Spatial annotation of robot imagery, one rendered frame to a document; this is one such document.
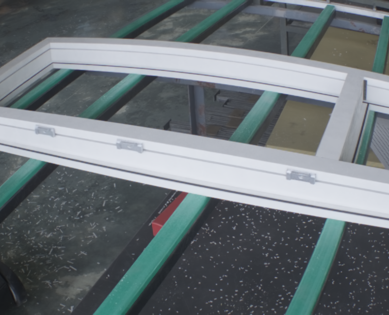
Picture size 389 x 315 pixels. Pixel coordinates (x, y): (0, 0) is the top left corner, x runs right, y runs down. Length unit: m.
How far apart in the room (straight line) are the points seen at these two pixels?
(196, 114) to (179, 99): 1.72
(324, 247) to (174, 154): 0.30
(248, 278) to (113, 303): 0.48
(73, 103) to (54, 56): 1.87
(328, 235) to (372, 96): 0.48
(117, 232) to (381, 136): 1.18
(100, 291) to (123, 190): 1.40
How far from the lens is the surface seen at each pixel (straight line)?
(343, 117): 1.06
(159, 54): 1.40
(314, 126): 1.65
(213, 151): 0.93
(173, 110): 3.17
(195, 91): 1.55
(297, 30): 2.61
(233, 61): 1.33
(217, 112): 2.41
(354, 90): 1.18
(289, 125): 1.64
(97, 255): 2.22
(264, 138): 2.22
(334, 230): 0.88
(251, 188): 0.94
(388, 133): 1.66
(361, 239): 1.31
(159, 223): 1.30
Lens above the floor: 1.41
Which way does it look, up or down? 31 degrees down
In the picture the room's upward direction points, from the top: 4 degrees counter-clockwise
